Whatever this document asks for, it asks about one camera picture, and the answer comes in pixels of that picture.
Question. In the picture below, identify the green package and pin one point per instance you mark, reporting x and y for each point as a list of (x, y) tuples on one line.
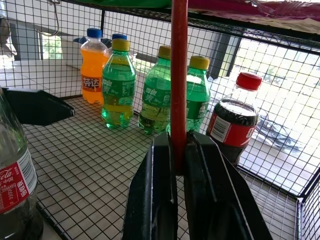
[(130, 2)]

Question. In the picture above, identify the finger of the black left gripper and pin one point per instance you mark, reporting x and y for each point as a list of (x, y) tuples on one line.
[(37, 107)]

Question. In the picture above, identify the plastic cola bottle red cap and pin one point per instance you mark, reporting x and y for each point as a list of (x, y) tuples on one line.
[(232, 120)]

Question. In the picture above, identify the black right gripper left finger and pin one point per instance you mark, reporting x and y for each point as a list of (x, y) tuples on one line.
[(152, 190)]

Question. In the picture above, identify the clear plastic bottle blue cap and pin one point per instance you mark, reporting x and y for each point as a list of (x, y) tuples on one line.
[(119, 36)]

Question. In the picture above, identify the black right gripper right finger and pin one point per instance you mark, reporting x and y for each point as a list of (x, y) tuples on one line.
[(215, 200)]

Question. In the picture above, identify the green soda bottle yellow cap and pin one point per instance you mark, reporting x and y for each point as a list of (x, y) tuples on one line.
[(197, 100), (156, 95), (118, 87)]

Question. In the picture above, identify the red vertical rod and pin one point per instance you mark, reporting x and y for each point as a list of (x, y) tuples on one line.
[(178, 75)]

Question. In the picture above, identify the orange soda bottle blue cap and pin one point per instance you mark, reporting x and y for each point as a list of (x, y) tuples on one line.
[(92, 75)]

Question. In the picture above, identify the red snack package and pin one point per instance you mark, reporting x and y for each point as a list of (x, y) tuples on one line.
[(262, 10)]

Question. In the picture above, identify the glass cola bottle red label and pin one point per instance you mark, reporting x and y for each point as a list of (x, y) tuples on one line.
[(15, 185)]

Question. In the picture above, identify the metal S hook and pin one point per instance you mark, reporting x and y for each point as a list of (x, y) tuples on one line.
[(58, 17)]

